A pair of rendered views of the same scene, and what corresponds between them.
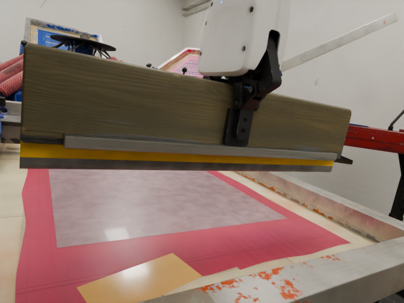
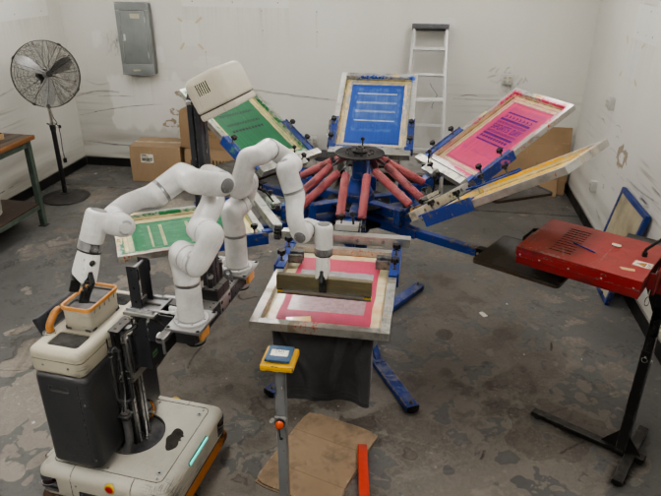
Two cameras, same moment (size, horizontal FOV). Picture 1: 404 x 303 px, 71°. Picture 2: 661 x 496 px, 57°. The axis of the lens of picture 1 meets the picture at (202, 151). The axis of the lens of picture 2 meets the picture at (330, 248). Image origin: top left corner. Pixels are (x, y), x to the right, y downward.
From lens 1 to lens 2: 2.37 m
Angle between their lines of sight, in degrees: 41
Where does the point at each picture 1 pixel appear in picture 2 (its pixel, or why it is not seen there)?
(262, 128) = (331, 287)
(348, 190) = not seen: outside the picture
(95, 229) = (297, 306)
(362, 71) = not seen: outside the picture
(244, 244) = (332, 319)
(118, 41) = (485, 18)
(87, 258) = (291, 312)
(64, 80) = (282, 279)
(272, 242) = (341, 320)
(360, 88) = not seen: outside the picture
